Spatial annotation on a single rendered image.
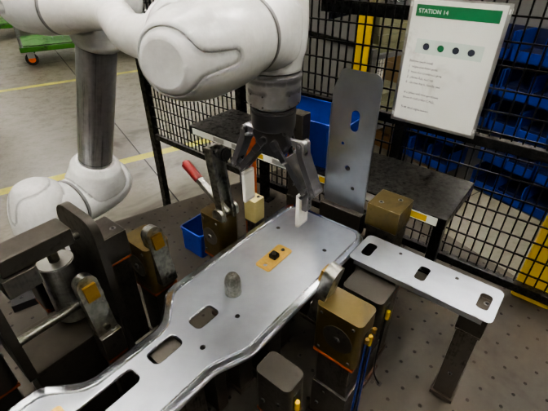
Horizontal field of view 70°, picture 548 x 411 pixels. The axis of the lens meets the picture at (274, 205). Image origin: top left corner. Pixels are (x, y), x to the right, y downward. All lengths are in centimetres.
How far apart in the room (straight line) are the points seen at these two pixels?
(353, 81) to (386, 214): 30
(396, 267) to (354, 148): 29
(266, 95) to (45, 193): 82
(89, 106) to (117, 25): 62
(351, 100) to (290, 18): 37
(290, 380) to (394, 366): 45
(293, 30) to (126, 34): 22
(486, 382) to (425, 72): 77
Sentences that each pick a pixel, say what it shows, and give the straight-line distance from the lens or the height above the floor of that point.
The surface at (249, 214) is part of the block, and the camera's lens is 93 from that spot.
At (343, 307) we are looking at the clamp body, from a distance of 70.
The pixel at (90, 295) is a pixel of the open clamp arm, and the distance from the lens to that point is 73.
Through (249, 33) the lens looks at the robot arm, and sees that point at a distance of 48.
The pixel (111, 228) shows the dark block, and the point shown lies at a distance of 78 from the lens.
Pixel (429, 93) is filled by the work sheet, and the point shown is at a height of 124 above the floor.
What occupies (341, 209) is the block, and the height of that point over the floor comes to 100.
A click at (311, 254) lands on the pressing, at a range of 85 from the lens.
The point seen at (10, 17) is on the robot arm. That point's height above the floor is 144.
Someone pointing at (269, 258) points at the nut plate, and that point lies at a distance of 84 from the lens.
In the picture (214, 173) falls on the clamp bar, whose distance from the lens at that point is 82.
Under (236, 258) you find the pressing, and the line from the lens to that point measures 84.
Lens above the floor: 156
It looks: 34 degrees down
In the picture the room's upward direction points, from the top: straight up
